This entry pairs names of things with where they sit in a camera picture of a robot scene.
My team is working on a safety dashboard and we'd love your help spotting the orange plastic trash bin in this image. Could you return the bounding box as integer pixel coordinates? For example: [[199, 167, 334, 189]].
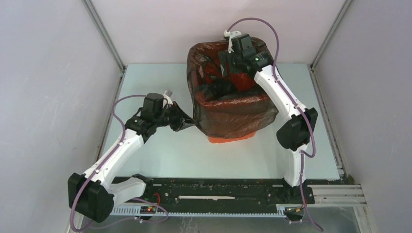
[[207, 131, 256, 144]]

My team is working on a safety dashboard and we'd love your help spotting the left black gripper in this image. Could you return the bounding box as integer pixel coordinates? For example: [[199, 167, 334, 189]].
[[154, 101, 197, 132]]

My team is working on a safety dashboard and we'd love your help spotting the left aluminium frame post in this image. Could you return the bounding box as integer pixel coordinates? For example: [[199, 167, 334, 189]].
[[82, 0, 126, 72]]

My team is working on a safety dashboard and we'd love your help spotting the white slotted cable duct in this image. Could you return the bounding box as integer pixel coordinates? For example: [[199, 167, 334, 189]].
[[110, 205, 286, 217]]

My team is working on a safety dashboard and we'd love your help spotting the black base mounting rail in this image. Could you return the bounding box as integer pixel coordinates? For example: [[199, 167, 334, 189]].
[[142, 178, 315, 213]]

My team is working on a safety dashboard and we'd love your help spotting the aluminium frame post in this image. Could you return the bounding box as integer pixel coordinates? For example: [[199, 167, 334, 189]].
[[310, 0, 355, 70], [82, 0, 126, 72]]

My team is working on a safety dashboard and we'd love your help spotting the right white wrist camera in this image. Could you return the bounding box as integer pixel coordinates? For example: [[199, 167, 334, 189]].
[[223, 30, 242, 53]]

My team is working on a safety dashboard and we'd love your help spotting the black plastic trash bag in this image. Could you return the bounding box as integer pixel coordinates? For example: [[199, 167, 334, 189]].
[[187, 40, 279, 138]]

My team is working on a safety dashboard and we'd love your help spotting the right aluminium frame post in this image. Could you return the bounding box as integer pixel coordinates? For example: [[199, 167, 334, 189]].
[[310, 0, 355, 70]]

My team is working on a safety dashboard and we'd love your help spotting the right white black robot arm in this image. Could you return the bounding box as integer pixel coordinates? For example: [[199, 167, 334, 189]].
[[218, 31, 318, 203]]

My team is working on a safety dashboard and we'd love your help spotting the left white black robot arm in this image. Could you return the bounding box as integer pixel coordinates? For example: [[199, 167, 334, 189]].
[[68, 93, 196, 223]]

